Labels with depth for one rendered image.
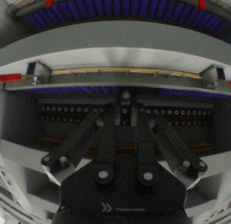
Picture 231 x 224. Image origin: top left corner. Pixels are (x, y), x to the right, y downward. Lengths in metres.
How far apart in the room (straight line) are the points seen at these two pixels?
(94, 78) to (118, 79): 0.04
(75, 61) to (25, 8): 0.23
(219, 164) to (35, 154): 0.36
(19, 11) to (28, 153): 0.33
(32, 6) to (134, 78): 0.29
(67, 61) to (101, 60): 0.05
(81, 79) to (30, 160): 0.19
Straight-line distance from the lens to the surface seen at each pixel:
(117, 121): 0.17
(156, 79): 0.19
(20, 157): 0.29
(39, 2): 0.33
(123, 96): 0.22
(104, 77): 0.18
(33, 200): 0.45
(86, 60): 0.17
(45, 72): 0.20
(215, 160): 0.27
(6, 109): 0.35
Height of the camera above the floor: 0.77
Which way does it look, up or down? 15 degrees up
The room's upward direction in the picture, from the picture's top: 179 degrees counter-clockwise
